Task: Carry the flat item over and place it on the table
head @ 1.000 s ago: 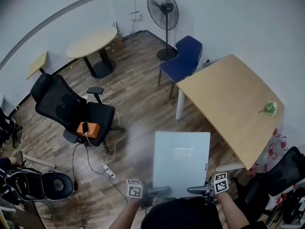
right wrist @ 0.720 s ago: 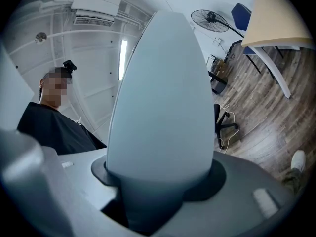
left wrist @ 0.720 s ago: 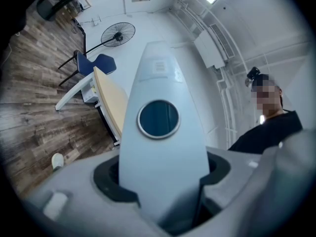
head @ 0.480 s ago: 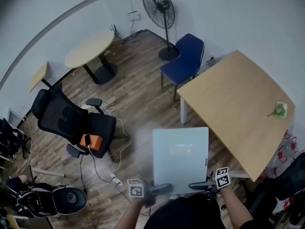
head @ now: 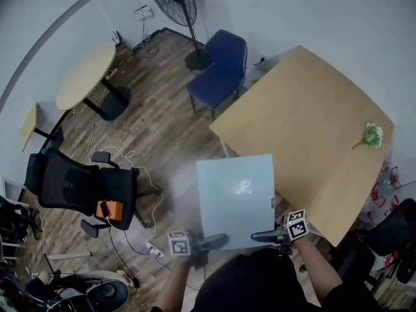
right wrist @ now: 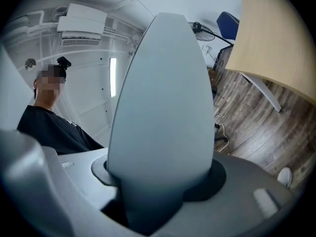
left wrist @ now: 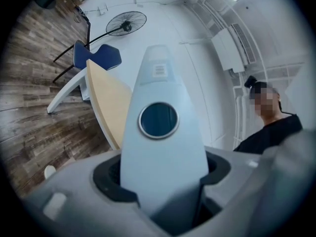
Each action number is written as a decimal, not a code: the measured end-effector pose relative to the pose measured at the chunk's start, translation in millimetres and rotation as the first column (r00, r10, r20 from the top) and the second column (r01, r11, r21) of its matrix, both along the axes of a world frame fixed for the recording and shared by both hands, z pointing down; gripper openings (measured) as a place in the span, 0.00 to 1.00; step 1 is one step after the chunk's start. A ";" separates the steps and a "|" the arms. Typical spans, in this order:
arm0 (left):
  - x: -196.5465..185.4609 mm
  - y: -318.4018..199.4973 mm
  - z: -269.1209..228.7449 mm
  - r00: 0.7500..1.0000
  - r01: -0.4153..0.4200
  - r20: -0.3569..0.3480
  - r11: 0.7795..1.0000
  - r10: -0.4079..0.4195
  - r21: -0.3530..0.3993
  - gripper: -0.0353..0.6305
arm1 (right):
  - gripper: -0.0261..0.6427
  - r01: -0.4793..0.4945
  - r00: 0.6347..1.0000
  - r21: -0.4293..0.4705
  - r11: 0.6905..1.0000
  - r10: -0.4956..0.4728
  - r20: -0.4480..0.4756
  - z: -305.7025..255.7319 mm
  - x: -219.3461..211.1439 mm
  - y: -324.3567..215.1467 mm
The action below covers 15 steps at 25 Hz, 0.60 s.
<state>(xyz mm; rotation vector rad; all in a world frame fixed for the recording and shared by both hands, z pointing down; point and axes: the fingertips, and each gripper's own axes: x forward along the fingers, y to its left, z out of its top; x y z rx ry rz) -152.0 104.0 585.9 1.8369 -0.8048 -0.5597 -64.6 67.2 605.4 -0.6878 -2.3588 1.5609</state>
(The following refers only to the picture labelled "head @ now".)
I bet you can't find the blue upholstered chair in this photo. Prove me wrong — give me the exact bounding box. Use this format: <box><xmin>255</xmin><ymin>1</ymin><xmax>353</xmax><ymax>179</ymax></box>
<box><xmin>185</xmin><ymin>29</ymin><xmax>248</xmax><ymax>120</ymax></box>

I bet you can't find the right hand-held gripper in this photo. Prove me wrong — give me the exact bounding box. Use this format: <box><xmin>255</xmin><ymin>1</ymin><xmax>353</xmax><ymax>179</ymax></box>
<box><xmin>250</xmin><ymin>209</ymin><xmax>310</xmax><ymax>257</ymax></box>

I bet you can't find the black standing fan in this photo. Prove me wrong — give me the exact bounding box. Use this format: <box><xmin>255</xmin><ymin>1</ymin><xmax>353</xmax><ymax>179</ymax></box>
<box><xmin>147</xmin><ymin>0</ymin><xmax>214</xmax><ymax>71</ymax></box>

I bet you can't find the white item board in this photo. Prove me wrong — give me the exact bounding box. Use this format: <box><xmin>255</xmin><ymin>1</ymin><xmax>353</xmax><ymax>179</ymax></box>
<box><xmin>196</xmin><ymin>153</ymin><xmax>277</xmax><ymax>252</ymax></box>

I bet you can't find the light wooden table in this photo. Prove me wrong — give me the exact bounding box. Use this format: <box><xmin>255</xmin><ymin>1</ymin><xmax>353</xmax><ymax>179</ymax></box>
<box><xmin>208</xmin><ymin>44</ymin><xmax>395</xmax><ymax>248</ymax></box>

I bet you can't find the black mesh office chair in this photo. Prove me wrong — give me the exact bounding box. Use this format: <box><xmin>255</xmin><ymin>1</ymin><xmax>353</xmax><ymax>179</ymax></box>
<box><xmin>24</xmin><ymin>147</ymin><xmax>163</xmax><ymax>239</ymax></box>

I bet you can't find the white power strip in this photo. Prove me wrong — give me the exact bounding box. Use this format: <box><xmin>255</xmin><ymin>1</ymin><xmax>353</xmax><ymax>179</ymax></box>
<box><xmin>144</xmin><ymin>241</ymin><xmax>164</xmax><ymax>259</ymax></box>

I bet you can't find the person's black clothed torso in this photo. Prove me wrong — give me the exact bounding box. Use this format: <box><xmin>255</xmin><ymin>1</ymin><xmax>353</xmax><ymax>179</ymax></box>
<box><xmin>155</xmin><ymin>247</ymin><xmax>391</xmax><ymax>312</ymax></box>

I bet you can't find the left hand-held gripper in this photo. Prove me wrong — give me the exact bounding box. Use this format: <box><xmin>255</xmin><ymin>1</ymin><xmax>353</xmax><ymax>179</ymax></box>
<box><xmin>166</xmin><ymin>229</ymin><xmax>229</xmax><ymax>270</ymax></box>

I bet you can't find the black power cable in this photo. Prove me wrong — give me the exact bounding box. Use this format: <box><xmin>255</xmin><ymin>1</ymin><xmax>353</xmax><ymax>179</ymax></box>
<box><xmin>107</xmin><ymin>226</ymin><xmax>153</xmax><ymax>256</ymax></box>

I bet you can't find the orange box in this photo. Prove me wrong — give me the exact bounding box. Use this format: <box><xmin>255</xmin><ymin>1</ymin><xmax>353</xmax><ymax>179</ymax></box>
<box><xmin>96</xmin><ymin>200</ymin><xmax>125</xmax><ymax>222</ymax></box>

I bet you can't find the black swivel chair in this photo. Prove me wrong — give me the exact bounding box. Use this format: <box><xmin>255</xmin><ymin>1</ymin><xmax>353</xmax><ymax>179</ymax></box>
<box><xmin>337</xmin><ymin>198</ymin><xmax>416</xmax><ymax>297</ymax></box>

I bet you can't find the white charging cable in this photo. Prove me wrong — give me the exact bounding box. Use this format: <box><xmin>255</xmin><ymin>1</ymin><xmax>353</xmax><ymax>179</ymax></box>
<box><xmin>86</xmin><ymin>115</ymin><xmax>165</xmax><ymax>246</ymax></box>

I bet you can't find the grey rounded appliance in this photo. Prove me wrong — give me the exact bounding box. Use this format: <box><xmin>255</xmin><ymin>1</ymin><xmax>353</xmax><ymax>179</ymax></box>
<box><xmin>48</xmin><ymin>270</ymin><xmax>135</xmax><ymax>312</ymax></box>

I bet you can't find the person's right forearm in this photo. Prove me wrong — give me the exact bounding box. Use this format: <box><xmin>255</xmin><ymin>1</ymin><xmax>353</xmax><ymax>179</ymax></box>
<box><xmin>292</xmin><ymin>237</ymin><xmax>345</xmax><ymax>308</ymax></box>

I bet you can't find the person's left forearm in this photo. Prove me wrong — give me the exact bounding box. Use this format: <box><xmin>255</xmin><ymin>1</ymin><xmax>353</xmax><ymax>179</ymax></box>
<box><xmin>155</xmin><ymin>255</ymin><xmax>196</xmax><ymax>312</ymax></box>

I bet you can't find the white wall device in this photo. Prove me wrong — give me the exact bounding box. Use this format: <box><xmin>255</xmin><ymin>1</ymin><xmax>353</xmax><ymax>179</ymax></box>
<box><xmin>132</xmin><ymin>6</ymin><xmax>155</xmax><ymax>21</ymax></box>

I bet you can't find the oval wooden side table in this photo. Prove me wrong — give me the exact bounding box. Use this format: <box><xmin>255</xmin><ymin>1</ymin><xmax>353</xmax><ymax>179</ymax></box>
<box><xmin>55</xmin><ymin>45</ymin><xmax>132</xmax><ymax>122</ymax></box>

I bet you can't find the small white flower bouquet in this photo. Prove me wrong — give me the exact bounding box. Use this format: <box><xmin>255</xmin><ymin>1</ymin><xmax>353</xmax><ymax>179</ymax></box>
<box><xmin>352</xmin><ymin>121</ymin><xmax>384</xmax><ymax>150</ymax></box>

